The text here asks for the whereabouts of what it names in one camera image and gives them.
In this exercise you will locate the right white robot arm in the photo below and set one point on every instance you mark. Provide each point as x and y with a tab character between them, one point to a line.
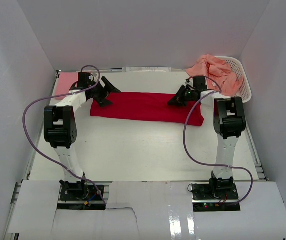
228	123

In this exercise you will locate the folded pink t shirt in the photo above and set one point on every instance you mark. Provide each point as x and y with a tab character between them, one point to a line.
64	82

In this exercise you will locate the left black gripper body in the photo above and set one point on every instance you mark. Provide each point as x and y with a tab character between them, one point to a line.
98	92

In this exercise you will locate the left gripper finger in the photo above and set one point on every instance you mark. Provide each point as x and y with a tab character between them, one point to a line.
104	103
108	86

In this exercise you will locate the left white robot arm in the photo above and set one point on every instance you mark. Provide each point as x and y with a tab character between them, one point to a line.
60	129

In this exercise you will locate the white paper sheet rear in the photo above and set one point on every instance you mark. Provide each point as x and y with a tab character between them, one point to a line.
146	69

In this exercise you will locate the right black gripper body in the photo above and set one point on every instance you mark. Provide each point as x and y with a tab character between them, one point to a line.
184	96

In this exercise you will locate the white plastic basket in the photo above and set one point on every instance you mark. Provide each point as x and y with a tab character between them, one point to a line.
244	91

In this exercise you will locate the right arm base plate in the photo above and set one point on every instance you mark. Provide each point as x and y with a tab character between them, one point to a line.
204	201

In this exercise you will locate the salmon t shirt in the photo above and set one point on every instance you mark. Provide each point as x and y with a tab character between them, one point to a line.
219	71

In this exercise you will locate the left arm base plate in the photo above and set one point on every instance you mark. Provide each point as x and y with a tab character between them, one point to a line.
80	196

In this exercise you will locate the red t shirt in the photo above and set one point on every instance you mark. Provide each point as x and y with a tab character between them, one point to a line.
149	107

